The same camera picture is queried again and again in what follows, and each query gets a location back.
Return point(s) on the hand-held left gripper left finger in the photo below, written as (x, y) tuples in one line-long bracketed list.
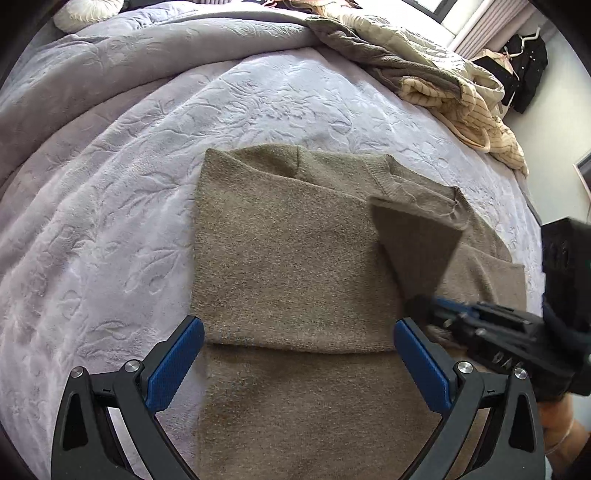
[(178, 355)]

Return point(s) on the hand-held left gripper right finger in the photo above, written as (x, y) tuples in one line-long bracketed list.
[(422, 360)]

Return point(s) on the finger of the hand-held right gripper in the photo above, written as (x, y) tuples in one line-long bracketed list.
[(489, 332)]

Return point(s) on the olive knit sweater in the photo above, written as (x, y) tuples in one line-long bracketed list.
[(295, 277)]

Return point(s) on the white framed panel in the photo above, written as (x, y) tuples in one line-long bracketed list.
[(584, 177)]

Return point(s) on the lavender embossed blanket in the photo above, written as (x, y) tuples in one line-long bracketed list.
[(115, 207)]

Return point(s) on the black hanging garment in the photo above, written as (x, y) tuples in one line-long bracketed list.
[(531, 69), (496, 74)]

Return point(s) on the pleated curtain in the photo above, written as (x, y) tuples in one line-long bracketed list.
[(489, 23)]

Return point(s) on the window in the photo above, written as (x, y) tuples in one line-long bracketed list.
[(438, 9)]

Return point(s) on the grey embossed duvet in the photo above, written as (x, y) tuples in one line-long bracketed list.
[(92, 78)]

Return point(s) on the grey-brown fleece garment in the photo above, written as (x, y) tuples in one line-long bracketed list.
[(364, 50)]

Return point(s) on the white round cushion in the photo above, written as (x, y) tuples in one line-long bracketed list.
[(87, 14)]

